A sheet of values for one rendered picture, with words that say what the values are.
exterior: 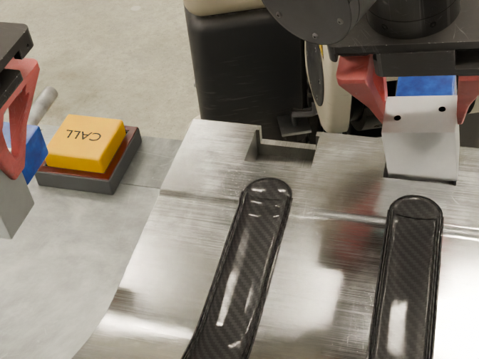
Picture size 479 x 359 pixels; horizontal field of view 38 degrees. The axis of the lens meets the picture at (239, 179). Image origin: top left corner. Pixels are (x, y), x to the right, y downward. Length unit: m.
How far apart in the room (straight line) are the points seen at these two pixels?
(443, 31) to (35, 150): 0.29
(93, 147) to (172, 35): 1.76
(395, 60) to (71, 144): 0.35
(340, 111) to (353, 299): 0.46
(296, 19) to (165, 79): 1.86
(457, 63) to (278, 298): 0.19
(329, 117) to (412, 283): 0.45
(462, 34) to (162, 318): 0.26
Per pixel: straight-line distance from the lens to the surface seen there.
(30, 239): 0.66
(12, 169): 0.49
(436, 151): 0.52
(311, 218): 0.51
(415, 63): 0.45
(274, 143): 0.59
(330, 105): 0.89
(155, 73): 2.25
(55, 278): 0.63
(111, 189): 0.67
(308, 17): 0.36
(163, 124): 2.04
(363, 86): 0.47
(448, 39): 0.44
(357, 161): 0.55
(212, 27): 1.13
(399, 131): 0.50
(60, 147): 0.69
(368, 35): 0.45
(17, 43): 0.44
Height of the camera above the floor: 1.26
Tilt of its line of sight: 44 degrees down
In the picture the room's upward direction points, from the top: 6 degrees counter-clockwise
